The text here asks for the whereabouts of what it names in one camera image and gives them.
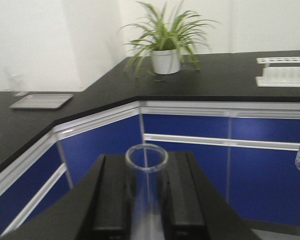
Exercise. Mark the white test tube rack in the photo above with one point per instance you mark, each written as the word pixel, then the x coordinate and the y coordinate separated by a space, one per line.
pixel 279 72

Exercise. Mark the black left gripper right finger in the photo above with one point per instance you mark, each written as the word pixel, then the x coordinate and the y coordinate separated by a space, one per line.
pixel 197 210

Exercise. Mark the blue lab cabinet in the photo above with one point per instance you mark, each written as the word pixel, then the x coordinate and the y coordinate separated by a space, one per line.
pixel 246 149

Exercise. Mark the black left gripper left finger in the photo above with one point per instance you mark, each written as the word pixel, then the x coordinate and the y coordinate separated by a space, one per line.
pixel 92 210

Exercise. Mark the large clear glass tube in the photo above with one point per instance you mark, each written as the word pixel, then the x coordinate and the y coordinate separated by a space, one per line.
pixel 146 186

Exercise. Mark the silver metal tray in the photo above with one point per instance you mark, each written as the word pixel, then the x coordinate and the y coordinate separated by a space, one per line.
pixel 42 101

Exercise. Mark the green spider plant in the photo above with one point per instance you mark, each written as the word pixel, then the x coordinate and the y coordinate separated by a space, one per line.
pixel 160 31

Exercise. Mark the white plant pot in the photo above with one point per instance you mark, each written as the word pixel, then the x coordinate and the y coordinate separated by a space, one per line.
pixel 165 62

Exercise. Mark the clear glass beaker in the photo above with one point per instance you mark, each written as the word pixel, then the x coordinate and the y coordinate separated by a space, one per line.
pixel 16 84

